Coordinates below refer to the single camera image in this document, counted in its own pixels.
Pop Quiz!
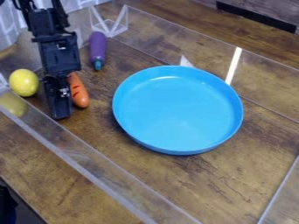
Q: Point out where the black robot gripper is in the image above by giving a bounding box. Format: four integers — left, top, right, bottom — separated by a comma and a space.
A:
32, 32, 81, 119

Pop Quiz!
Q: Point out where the orange toy carrot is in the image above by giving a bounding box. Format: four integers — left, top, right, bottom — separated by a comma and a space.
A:
68, 72, 89, 108

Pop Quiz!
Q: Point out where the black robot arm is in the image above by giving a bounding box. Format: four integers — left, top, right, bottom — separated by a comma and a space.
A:
13, 0, 80, 119

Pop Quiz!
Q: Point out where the yellow toy lemon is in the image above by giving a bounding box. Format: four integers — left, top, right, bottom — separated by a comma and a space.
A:
8, 69, 39, 97

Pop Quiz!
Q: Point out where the purple toy eggplant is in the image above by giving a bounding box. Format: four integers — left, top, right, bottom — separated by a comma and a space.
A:
88, 31, 108, 71

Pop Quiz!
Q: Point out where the white patterned curtain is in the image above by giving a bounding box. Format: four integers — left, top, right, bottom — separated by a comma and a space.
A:
0, 0, 111, 51

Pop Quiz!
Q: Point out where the blue round plate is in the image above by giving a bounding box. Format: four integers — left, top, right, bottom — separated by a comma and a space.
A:
112, 66, 243, 155

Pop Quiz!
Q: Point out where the black bar in background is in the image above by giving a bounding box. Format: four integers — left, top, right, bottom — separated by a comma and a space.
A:
216, 1, 297, 33

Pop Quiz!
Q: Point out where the clear acrylic enclosure wall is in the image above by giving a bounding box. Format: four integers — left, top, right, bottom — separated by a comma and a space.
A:
0, 0, 299, 224

